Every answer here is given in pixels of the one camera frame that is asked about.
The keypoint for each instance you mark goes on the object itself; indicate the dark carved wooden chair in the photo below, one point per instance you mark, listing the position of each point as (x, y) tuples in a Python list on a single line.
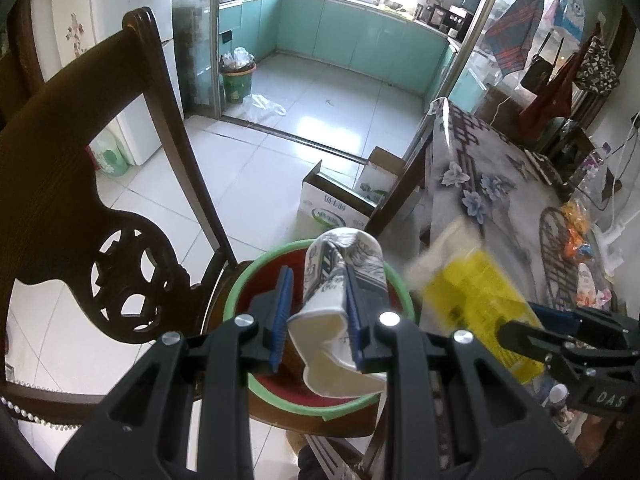
[(60, 160)]

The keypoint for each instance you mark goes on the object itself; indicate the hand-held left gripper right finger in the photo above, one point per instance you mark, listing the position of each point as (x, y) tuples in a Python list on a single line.
[(352, 320)]

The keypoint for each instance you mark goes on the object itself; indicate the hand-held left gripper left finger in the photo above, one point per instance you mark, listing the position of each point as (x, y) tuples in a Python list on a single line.
[(282, 310)]

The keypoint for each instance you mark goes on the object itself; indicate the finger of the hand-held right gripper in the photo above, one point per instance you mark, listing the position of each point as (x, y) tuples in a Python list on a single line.
[(525, 340), (550, 316)]

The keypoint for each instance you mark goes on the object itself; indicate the red bin with green rim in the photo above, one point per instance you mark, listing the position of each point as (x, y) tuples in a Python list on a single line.
[(260, 280)]

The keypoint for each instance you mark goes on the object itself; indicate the blue printed bag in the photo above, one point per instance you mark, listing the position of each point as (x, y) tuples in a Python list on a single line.
[(567, 10)]

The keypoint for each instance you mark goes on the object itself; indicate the black handbag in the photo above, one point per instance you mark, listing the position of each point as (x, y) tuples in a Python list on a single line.
[(537, 72)]

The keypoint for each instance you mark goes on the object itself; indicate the clear plastic bottle purple label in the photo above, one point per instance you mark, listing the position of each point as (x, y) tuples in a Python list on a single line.
[(595, 165)]

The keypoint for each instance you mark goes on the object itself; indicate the orange snack packet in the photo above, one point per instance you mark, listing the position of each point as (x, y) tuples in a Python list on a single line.
[(580, 242)]

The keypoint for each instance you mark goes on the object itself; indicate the green kitchen waste bin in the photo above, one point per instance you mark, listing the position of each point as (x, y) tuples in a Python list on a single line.
[(237, 85)]

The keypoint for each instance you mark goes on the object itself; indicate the black countertop appliance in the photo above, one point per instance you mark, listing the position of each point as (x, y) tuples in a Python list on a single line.
[(452, 17)]

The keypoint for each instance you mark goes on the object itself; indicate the white plastic bag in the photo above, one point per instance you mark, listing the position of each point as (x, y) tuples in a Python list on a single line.
[(262, 107)]

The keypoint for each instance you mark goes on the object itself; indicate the white refrigerator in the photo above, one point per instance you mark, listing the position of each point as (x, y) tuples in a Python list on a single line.
[(100, 10)]

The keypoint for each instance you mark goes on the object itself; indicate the red hanging garment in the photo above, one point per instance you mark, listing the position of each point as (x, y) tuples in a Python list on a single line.
[(555, 100)]

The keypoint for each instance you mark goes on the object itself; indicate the plaid hanging cloth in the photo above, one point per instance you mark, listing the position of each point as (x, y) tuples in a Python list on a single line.
[(515, 25)]

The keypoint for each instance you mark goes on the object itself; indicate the dark patterned pouch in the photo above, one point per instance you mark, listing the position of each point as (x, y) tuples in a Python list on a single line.
[(547, 167)]

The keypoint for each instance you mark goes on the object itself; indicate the teal kitchen cabinets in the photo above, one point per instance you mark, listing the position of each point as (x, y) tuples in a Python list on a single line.
[(340, 25)]

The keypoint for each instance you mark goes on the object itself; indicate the crushed printed paper cup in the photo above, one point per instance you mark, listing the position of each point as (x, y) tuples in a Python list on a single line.
[(325, 332)]

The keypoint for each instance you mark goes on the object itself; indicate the white cardboard box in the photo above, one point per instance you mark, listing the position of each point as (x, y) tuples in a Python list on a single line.
[(375, 180)]

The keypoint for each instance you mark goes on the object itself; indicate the open cardboard box green label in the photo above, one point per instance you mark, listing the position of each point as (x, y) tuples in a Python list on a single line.
[(330, 210)]

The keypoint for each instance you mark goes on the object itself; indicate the green detergent bottle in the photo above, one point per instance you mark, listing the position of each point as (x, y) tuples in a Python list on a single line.
[(111, 155)]

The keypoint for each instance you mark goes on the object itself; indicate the yellow snack packet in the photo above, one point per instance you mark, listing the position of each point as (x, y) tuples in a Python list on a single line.
[(470, 295)]

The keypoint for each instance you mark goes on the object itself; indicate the black white patterned bag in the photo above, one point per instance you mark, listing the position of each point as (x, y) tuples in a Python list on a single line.
[(597, 67)]

